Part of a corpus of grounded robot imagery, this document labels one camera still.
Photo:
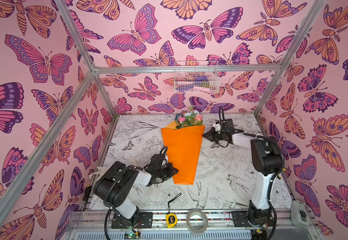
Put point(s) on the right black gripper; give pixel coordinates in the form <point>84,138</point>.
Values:
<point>214,135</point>

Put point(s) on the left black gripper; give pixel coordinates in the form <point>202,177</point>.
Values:
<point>170,168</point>

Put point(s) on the orange wrapping paper sheet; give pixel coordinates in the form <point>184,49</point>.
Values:
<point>184,147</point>

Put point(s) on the white fake rose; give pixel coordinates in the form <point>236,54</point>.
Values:
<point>190,117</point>

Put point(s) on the small pink fake rose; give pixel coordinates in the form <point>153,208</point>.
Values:
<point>182,123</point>

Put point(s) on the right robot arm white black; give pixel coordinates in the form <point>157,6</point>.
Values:
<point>267,159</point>

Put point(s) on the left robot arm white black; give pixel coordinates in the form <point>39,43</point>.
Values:
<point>114,186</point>

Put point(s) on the yellow tape measure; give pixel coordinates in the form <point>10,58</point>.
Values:
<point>171,218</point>

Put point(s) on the clear tape roll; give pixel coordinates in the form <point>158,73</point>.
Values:
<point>197,222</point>

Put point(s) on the green circuit board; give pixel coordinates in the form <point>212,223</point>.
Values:
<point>130,235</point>

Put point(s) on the black screwdriver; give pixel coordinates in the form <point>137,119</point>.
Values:
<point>86,197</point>

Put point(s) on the grey plastic clamp device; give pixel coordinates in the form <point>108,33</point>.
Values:
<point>299,217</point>

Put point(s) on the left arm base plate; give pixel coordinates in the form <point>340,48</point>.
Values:
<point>141,220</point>

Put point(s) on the white wire basket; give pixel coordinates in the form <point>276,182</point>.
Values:
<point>196,79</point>

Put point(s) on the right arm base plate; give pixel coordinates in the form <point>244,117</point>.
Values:
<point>240,219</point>

